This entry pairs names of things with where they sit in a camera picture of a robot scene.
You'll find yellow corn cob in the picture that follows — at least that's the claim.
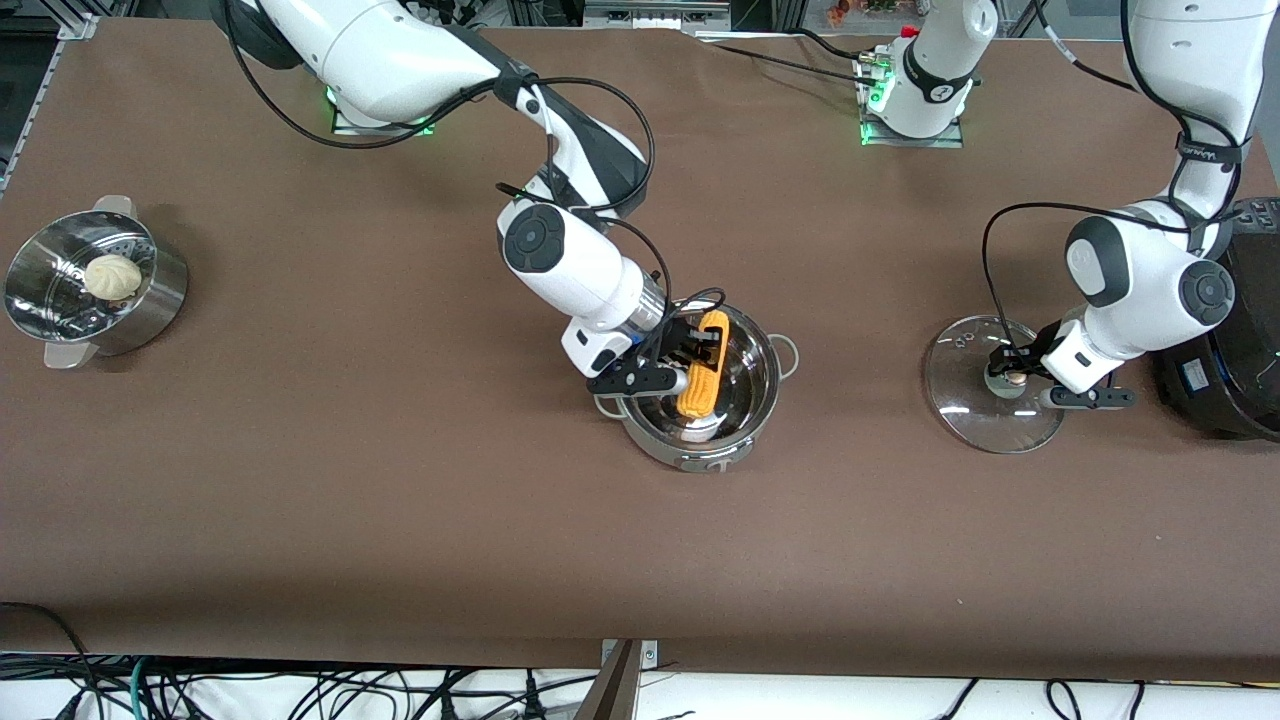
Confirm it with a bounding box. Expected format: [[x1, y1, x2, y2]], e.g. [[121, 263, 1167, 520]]
[[676, 310, 732, 419]]

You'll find glass pot lid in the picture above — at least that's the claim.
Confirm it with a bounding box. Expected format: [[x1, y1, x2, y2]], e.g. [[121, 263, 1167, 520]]
[[922, 315, 1067, 455]]

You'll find grey steel cooking pot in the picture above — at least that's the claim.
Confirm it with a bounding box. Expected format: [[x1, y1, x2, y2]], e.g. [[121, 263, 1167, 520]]
[[594, 298, 801, 474]]

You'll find steel steamer pot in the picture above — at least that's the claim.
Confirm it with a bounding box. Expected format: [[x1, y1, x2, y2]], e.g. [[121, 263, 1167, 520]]
[[3, 195, 191, 371]]

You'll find black rice cooker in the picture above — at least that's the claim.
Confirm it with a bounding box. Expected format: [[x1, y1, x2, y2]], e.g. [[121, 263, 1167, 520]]
[[1150, 197, 1280, 443]]

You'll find grey metal box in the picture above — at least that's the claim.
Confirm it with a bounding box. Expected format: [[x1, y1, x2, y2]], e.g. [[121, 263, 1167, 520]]
[[583, 0, 731, 33]]

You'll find white steamed bun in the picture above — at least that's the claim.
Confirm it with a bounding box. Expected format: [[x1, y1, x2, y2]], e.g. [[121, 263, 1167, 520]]
[[83, 253, 143, 301]]

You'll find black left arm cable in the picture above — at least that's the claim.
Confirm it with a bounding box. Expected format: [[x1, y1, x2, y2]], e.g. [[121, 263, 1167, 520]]
[[982, 0, 1246, 366]]

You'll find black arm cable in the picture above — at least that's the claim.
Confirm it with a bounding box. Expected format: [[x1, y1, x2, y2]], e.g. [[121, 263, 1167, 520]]
[[222, 0, 729, 371], [982, 0, 1246, 366]]

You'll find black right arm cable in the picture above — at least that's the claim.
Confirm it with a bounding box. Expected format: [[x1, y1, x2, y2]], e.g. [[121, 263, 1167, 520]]
[[222, 0, 729, 371]]

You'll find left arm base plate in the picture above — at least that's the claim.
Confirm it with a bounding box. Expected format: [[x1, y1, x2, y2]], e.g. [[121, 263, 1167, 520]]
[[858, 55, 966, 149]]

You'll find black base cable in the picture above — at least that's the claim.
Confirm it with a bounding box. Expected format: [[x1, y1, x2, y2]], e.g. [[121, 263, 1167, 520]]
[[700, 42, 883, 91], [795, 28, 876, 63]]

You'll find dark camera post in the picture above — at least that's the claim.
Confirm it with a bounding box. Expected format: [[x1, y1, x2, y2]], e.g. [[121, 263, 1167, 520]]
[[573, 640, 641, 720]]

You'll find aluminium frame profile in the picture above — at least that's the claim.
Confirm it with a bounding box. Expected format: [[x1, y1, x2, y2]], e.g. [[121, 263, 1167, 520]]
[[0, 12, 101, 196]]

